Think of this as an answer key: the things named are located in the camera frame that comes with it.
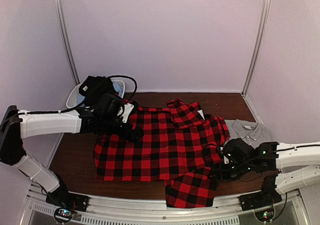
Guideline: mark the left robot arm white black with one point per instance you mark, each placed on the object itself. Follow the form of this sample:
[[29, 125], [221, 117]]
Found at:
[[21, 124]]

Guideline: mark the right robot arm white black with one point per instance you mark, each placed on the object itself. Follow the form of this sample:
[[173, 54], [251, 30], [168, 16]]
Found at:
[[294, 165]]

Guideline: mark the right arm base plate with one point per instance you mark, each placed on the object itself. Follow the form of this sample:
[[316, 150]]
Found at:
[[259, 199]]

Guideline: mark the red black plaid shirt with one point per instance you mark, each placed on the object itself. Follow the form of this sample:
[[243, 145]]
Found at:
[[178, 146]]

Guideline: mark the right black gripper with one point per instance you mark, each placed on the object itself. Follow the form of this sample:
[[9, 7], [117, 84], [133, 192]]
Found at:
[[220, 173]]

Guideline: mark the folded grey button shirt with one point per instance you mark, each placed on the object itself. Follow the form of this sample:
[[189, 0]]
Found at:
[[252, 133]]

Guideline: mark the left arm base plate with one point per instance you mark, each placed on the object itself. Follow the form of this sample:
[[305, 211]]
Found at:
[[68, 200]]

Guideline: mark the white plastic laundry basket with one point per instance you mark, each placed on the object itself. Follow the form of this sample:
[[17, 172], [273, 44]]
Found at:
[[72, 100]]

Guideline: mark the right circuit board with leds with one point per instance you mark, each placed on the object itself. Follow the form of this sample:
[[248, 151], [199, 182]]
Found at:
[[265, 215]]

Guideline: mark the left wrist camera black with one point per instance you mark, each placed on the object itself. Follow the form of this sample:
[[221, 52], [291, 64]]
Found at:
[[113, 107]]

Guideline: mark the light blue shirt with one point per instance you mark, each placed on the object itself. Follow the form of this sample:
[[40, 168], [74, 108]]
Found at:
[[118, 85]]

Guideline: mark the left aluminium frame post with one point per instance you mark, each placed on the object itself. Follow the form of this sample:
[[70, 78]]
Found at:
[[66, 41]]

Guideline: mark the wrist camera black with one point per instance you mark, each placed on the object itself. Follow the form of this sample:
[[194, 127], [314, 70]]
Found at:
[[113, 107], [236, 150]]

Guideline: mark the front aluminium rail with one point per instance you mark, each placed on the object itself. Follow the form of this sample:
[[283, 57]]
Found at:
[[101, 210]]

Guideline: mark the right aluminium frame post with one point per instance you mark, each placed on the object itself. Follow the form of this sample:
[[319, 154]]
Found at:
[[264, 16]]

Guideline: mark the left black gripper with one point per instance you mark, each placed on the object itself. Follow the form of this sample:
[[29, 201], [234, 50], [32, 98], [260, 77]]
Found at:
[[133, 137]]

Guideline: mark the aluminium frame post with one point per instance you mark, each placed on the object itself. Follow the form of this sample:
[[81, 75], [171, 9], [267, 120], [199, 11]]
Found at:
[[264, 16], [66, 41]]

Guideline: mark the black shirt in basket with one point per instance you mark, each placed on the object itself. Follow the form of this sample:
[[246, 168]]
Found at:
[[93, 88]]

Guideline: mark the left circuit board with leds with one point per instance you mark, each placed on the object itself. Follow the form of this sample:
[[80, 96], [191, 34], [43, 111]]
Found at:
[[62, 215]]

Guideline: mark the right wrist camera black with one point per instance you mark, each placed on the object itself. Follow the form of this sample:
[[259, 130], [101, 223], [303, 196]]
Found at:
[[236, 150]]

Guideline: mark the circuit board with leds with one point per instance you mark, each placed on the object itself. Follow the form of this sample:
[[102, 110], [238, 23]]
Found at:
[[265, 215], [62, 215]]

